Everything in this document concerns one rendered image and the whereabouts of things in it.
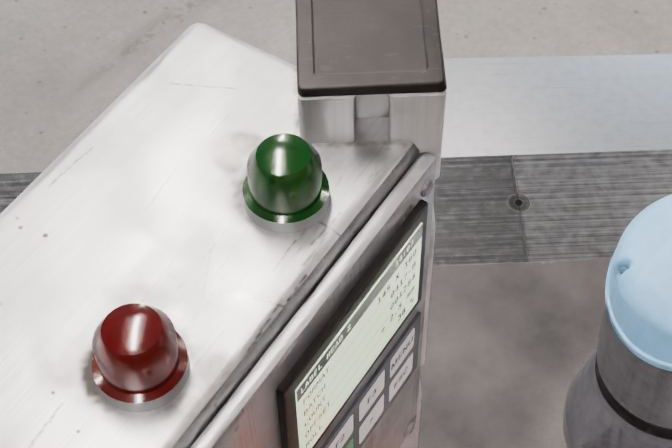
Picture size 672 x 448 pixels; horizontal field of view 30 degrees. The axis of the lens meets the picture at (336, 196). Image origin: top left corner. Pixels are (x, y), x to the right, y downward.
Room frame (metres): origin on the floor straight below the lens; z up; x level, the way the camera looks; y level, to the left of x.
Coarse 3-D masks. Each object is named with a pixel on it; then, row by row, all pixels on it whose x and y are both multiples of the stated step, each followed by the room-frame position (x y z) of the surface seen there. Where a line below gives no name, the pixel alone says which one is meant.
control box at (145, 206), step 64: (192, 64) 0.29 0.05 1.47; (256, 64) 0.29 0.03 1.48; (128, 128) 0.26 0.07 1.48; (192, 128) 0.26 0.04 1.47; (256, 128) 0.26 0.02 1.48; (384, 128) 0.26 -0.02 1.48; (64, 192) 0.24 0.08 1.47; (128, 192) 0.24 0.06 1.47; (192, 192) 0.24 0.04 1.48; (384, 192) 0.24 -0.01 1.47; (0, 256) 0.21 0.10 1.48; (64, 256) 0.21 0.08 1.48; (128, 256) 0.21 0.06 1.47; (192, 256) 0.21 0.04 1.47; (256, 256) 0.21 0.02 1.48; (320, 256) 0.21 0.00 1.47; (0, 320) 0.19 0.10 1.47; (64, 320) 0.19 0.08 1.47; (192, 320) 0.19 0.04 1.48; (256, 320) 0.19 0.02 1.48; (320, 320) 0.20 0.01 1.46; (0, 384) 0.17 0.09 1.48; (64, 384) 0.17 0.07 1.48; (192, 384) 0.17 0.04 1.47; (256, 384) 0.17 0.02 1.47
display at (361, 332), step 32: (416, 224) 0.24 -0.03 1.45; (384, 256) 0.22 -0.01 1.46; (416, 256) 0.24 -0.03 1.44; (352, 288) 0.21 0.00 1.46; (384, 288) 0.22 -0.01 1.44; (416, 288) 0.24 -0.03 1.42; (352, 320) 0.20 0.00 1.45; (384, 320) 0.22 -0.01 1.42; (320, 352) 0.19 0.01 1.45; (352, 352) 0.20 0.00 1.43; (288, 384) 0.18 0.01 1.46; (320, 384) 0.19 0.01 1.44; (352, 384) 0.20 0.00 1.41; (288, 416) 0.18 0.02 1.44; (320, 416) 0.19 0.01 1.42
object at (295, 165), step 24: (264, 144) 0.24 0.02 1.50; (288, 144) 0.24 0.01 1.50; (264, 168) 0.23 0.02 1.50; (288, 168) 0.23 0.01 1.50; (312, 168) 0.23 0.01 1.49; (264, 192) 0.22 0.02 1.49; (288, 192) 0.22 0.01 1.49; (312, 192) 0.23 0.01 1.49; (264, 216) 0.22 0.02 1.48; (288, 216) 0.22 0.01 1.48; (312, 216) 0.22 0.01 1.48
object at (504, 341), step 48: (432, 288) 0.62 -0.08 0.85; (480, 288) 0.62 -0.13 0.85; (528, 288) 0.61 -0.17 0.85; (576, 288) 0.61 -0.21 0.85; (432, 336) 0.57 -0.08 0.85; (480, 336) 0.56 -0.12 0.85; (528, 336) 0.56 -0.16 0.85; (576, 336) 0.56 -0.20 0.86; (432, 384) 0.52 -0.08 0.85; (480, 384) 0.52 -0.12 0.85; (528, 384) 0.52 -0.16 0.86; (432, 432) 0.47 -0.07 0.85; (480, 432) 0.47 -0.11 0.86; (528, 432) 0.47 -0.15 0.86
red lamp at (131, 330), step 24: (120, 312) 0.18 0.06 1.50; (144, 312) 0.18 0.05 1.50; (96, 336) 0.17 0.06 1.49; (120, 336) 0.17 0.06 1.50; (144, 336) 0.17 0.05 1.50; (168, 336) 0.17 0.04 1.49; (96, 360) 0.17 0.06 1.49; (120, 360) 0.17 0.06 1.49; (144, 360) 0.17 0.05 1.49; (168, 360) 0.17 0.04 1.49; (96, 384) 0.17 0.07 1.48; (120, 384) 0.16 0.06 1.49; (144, 384) 0.16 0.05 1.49; (168, 384) 0.17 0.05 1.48; (120, 408) 0.16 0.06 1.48; (144, 408) 0.16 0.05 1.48
